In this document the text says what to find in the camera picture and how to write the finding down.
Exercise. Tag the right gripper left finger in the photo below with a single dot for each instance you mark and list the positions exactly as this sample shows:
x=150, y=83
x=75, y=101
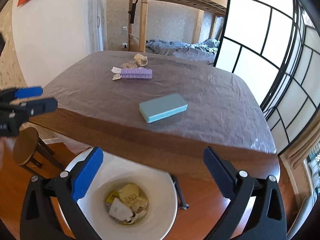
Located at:
x=38, y=219

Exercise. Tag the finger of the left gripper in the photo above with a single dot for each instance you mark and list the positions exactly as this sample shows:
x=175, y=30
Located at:
x=11, y=94
x=33, y=107

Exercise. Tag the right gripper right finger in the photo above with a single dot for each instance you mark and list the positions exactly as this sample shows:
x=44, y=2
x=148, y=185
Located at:
x=267, y=219

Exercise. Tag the yellow paper packaging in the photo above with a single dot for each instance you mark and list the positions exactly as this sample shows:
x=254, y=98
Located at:
x=131, y=195

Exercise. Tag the teal rectangular box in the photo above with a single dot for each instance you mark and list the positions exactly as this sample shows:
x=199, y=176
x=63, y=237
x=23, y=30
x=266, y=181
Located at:
x=163, y=107

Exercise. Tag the clear plastic snack wrapper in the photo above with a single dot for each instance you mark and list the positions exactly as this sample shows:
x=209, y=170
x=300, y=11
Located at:
x=129, y=65

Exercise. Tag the white trash bin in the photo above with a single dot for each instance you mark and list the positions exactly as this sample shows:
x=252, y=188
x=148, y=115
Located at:
x=154, y=222

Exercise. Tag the round wooden stool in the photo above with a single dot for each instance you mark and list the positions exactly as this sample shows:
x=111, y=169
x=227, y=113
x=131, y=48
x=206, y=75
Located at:
x=26, y=145

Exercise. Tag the beige curtain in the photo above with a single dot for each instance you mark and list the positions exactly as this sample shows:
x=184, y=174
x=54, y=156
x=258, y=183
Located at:
x=301, y=148

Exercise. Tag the white door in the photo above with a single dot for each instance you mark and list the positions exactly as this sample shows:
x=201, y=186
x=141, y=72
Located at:
x=95, y=25

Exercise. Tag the grey blue duvet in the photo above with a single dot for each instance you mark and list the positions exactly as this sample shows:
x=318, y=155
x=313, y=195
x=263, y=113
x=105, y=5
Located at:
x=204, y=51

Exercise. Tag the black framed sliding screen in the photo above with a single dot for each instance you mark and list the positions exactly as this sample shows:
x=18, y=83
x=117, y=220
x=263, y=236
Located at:
x=271, y=50

